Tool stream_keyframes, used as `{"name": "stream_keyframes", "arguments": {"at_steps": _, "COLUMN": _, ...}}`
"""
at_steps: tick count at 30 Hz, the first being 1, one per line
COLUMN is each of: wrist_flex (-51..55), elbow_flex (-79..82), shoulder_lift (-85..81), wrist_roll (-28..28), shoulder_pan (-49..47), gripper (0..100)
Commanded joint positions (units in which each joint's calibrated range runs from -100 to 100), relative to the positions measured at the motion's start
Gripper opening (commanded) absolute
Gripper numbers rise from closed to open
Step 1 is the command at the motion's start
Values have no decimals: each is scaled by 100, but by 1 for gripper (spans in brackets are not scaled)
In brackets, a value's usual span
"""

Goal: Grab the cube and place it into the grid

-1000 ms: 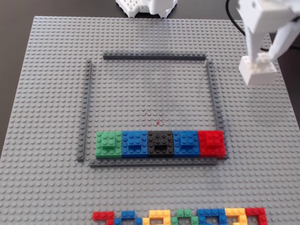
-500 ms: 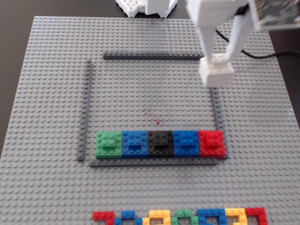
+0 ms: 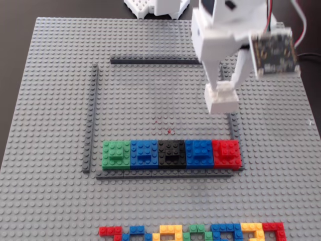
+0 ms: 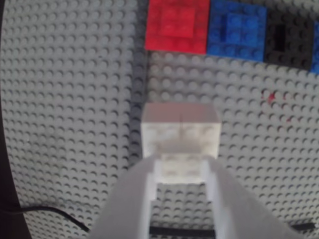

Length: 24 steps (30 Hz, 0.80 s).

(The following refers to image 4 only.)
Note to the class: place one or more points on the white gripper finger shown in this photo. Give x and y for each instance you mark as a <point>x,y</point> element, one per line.
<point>124,204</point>
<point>239,206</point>

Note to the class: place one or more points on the white LEGO cube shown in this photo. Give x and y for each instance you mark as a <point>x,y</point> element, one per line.
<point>182,139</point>

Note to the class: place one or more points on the black LEGO cube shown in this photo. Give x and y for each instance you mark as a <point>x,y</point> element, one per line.
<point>294,44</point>

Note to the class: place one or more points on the blue LEGO cube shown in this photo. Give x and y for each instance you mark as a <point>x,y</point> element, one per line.
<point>236,35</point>
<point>316,47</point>

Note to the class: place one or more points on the red LEGO cube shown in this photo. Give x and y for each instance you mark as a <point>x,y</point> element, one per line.
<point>174,25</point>

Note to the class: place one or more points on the long dark grey brick strip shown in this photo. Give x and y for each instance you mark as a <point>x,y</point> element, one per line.
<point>138,99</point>

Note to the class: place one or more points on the grey studded LEGO baseplate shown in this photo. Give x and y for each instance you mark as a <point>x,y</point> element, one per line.
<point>62,99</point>

